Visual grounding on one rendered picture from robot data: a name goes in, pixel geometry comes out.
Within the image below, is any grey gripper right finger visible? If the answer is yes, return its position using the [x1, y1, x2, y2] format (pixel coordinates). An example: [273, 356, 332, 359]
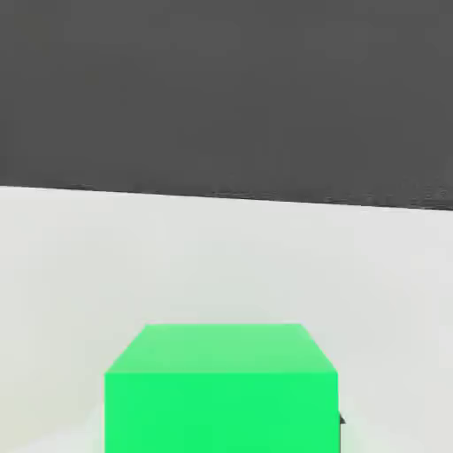
[337, 403, 381, 453]

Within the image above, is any small green cube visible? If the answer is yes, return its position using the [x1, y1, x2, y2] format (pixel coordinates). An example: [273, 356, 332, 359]
[104, 322, 342, 453]

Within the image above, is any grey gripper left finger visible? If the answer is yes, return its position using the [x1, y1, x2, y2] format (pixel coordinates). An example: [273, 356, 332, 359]
[59, 406, 106, 453]

